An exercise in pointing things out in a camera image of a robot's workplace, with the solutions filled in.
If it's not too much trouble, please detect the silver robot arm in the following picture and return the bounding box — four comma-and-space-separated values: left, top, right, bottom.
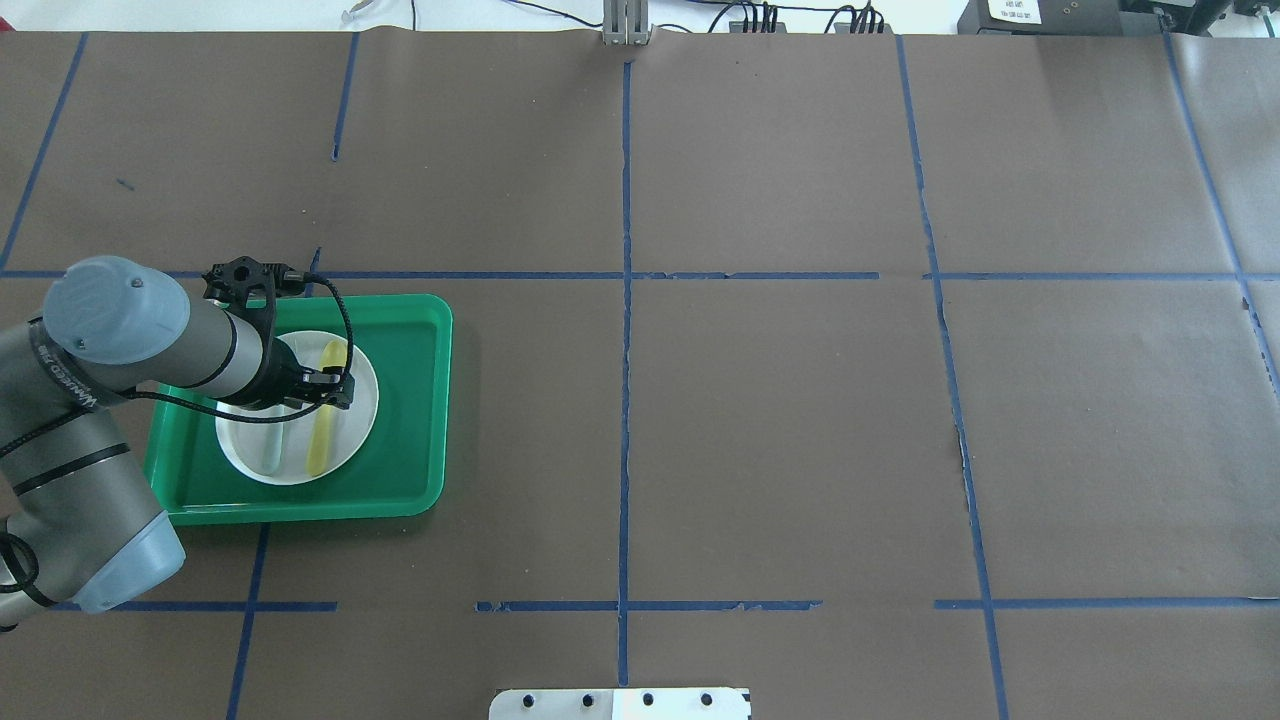
1, 255, 355, 633

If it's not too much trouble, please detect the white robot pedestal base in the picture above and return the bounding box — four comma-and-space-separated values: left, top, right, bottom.
488, 687, 753, 719

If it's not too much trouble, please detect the green plastic tray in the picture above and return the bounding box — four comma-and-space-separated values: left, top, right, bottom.
143, 293, 453, 525

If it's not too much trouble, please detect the black mini computer box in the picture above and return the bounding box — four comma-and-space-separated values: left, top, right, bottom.
956, 1, 1123, 37

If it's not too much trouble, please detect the black power strip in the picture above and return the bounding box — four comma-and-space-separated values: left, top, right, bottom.
708, 1, 893, 35

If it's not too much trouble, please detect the aluminium frame post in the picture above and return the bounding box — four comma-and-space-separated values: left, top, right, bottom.
602, 0, 653, 46

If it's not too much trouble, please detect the yellow plastic spoon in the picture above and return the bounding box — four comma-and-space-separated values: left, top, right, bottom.
305, 340, 347, 479

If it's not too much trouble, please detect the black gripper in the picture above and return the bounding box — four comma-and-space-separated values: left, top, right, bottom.
262, 338, 356, 410

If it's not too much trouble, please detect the white round plate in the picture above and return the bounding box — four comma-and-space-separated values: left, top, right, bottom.
215, 347, 379, 486

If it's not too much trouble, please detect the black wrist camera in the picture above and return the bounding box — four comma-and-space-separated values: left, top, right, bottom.
201, 256, 308, 310

